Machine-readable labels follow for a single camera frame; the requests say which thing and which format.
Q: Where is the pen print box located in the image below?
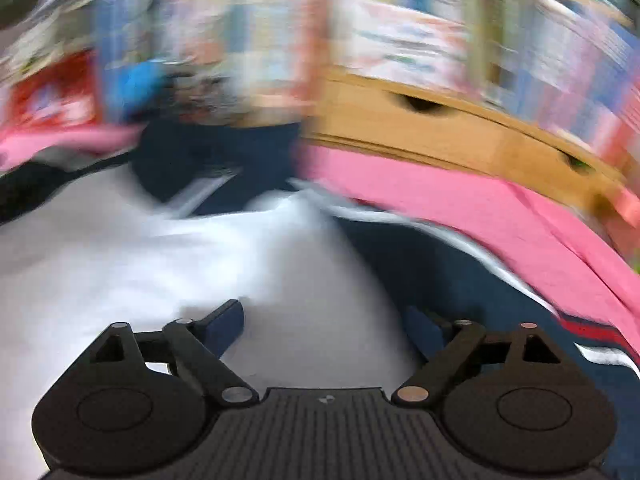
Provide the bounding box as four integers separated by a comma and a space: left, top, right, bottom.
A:
345, 0, 476, 96

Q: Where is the row of tall blue books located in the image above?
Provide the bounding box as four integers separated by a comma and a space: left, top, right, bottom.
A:
92, 0, 161, 71

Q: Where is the stack of magazines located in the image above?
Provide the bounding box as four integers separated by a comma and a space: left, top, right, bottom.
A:
0, 0, 96, 86

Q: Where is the blue plush toy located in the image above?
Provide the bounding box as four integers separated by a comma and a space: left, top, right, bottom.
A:
117, 60, 171, 116

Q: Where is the red plastic crate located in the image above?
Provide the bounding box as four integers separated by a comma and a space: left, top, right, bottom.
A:
10, 55, 101, 131

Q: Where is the white and navy jacket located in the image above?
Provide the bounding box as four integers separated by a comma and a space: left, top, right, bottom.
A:
0, 120, 640, 480

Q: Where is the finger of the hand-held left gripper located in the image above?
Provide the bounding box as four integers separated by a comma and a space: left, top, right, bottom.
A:
0, 157, 132, 226

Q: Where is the wooden drawer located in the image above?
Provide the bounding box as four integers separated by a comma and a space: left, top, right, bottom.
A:
500, 125, 621, 198
310, 80, 501, 158

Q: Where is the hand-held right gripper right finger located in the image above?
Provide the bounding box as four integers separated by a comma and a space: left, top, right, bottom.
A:
390, 305, 566, 408

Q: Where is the row of thick-spined books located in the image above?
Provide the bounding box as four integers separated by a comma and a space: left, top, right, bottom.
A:
160, 0, 326, 126

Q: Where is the pink rabbit blanket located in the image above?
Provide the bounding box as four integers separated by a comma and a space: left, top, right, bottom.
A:
0, 122, 640, 346

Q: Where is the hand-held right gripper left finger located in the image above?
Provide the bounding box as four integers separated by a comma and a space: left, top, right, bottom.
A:
90, 299, 261, 406

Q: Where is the wooden drawer unit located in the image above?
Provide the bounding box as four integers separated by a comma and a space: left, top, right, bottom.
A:
300, 67, 631, 211

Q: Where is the row of thin colourful books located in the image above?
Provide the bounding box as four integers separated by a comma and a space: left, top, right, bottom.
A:
465, 0, 640, 161

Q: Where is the grey patterned bundle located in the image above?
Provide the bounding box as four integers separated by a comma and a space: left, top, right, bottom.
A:
172, 67, 246, 123

